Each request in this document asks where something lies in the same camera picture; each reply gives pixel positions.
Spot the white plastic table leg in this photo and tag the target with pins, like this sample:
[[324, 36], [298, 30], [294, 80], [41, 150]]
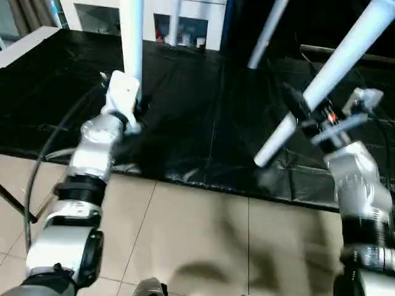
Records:
[[176, 24], [265, 37], [339, 52], [132, 40]]

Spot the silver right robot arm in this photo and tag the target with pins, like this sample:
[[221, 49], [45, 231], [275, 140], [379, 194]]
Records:
[[355, 172]]

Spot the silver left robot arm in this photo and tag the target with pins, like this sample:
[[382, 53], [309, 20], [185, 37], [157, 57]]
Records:
[[89, 154]]

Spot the black work mat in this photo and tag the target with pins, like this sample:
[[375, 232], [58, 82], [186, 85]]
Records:
[[185, 108]]

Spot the red white package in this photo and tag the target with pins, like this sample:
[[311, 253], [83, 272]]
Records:
[[159, 32]]

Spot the black television screen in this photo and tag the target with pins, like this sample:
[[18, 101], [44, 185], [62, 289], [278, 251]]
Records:
[[314, 24]]

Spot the dark blue black cabinet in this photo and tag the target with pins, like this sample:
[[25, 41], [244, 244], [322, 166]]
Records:
[[240, 24]]

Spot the white glass-door cabinet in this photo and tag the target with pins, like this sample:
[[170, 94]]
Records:
[[216, 31]]

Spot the white board strip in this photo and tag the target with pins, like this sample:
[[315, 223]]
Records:
[[27, 46]]

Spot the grey beige curtain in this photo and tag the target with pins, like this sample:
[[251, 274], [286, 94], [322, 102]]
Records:
[[27, 15]]

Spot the black metal stand bar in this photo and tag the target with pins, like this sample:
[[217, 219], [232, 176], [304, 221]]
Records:
[[18, 205]]

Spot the dark left robot foot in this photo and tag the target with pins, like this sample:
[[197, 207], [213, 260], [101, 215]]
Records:
[[149, 288]]

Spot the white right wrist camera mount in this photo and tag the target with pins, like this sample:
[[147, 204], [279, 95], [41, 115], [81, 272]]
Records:
[[364, 98]]

